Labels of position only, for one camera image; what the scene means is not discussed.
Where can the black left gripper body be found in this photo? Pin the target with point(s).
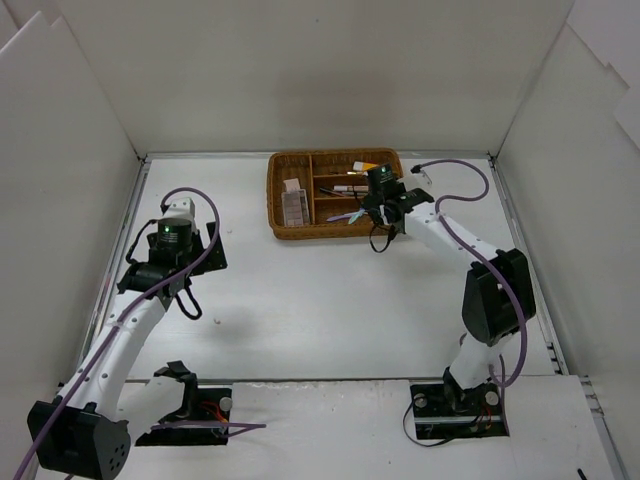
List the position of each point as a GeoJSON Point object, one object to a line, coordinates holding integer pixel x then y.
{"type": "Point", "coordinates": [212, 250]}

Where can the clear mauve eyeshadow palette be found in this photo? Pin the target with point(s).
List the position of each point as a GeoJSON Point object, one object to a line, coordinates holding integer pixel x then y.
{"type": "Point", "coordinates": [295, 208]}

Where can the brown wicker divided tray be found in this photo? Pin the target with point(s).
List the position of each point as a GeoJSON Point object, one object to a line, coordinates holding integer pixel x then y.
{"type": "Point", "coordinates": [311, 168]}

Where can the pink rectangular compact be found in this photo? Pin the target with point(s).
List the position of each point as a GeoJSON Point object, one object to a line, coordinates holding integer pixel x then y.
{"type": "Point", "coordinates": [291, 185]}

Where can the mint green eyebrow razor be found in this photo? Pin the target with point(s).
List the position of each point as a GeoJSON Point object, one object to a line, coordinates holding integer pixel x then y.
{"type": "Point", "coordinates": [355, 216]}

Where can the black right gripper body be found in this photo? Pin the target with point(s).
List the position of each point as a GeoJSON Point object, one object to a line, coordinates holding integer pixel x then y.
{"type": "Point", "coordinates": [376, 214]}

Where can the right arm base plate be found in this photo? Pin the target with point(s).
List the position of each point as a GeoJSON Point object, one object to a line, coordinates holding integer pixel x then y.
{"type": "Point", "coordinates": [476, 415]}

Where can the pink makeup pen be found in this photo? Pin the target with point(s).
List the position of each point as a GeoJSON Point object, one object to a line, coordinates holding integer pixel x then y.
{"type": "Point", "coordinates": [351, 188]}

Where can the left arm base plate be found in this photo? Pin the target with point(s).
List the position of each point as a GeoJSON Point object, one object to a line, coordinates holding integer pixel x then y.
{"type": "Point", "coordinates": [213, 404]}

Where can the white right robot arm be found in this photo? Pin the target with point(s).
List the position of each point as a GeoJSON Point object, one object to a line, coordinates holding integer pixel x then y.
{"type": "Point", "coordinates": [498, 299]}

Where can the orange sunscreen tube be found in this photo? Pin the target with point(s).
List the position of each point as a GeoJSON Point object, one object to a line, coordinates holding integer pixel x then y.
{"type": "Point", "coordinates": [359, 166]}

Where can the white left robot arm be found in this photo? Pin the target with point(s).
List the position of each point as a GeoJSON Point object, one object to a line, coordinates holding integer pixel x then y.
{"type": "Point", "coordinates": [87, 430]}

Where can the purple eyebrow razor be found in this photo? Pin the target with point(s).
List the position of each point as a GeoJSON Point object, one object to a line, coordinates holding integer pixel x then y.
{"type": "Point", "coordinates": [339, 217]}

